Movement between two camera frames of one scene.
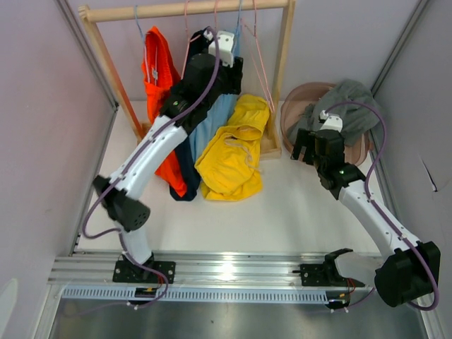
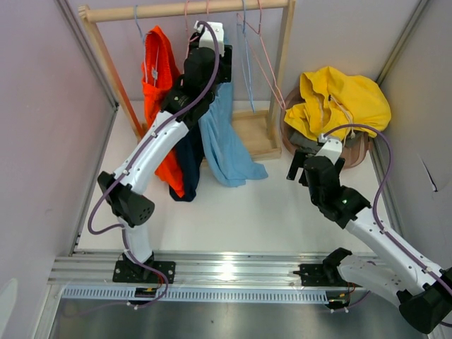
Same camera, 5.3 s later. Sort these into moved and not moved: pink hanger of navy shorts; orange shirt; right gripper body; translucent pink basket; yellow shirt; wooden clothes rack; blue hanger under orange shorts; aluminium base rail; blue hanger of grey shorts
Moved: right gripper body; yellow shirt; blue hanger of grey shorts
Not moved: translucent pink basket; pink hanger of navy shorts; aluminium base rail; orange shirt; blue hanger under orange shorts; wooden clothes rack
